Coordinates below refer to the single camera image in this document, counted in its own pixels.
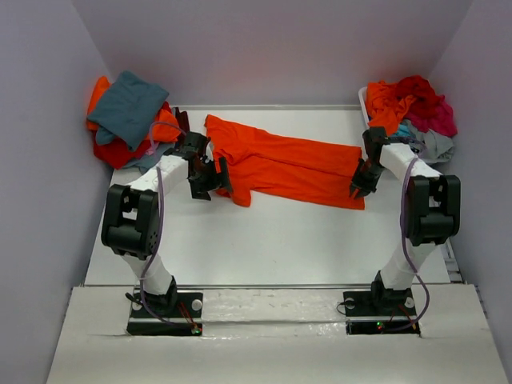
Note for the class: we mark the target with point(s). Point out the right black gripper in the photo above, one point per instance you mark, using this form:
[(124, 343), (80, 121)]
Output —
[(358, 182)]

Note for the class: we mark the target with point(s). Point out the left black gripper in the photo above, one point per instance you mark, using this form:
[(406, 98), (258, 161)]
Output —
[(218, 181)]

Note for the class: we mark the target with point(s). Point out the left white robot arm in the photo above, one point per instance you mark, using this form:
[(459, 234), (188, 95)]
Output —
[(133, 217)]

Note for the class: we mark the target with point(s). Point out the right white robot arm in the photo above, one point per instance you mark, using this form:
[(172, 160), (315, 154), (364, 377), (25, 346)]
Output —
[(429, 214)]

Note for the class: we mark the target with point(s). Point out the cyan crumpled t shirt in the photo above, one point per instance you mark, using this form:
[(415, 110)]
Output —
[(403, 131)]

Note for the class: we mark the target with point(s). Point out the grey crumpled t shirt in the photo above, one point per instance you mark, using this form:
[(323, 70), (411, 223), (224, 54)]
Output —
[(436, 148)]

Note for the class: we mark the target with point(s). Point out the dark maroon t shirt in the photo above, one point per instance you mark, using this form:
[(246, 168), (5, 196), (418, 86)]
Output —
[(182, 119)]

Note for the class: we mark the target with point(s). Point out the pink folded t shirt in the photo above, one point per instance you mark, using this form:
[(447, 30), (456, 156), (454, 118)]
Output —
[(151, 150)]

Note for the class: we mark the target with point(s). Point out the white laundry basket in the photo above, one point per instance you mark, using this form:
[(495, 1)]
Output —
[(365, 116)]

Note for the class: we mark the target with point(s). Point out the grey-blue bottom t shirt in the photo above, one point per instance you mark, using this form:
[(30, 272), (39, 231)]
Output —
[(145, 163)]

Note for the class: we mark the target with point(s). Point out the magenta crumpled t shirt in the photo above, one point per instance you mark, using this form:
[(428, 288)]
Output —
[(442, 122)]

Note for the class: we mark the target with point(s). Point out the red crumpled t shirt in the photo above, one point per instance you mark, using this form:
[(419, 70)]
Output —
[(425, 99)]

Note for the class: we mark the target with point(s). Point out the red folded t shirt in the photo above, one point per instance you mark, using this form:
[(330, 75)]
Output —
[(117, 154)]

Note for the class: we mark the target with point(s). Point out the teal folded t shirt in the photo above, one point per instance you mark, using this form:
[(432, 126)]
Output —
[(126, 110)]

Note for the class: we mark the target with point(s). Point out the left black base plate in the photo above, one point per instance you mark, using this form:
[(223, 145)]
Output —
[(184, 320)]

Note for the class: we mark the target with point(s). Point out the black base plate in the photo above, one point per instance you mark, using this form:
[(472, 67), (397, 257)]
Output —
[(184, 320), (365, 317)]

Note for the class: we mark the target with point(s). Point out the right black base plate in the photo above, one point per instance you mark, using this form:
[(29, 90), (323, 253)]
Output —
[(365, 317)]

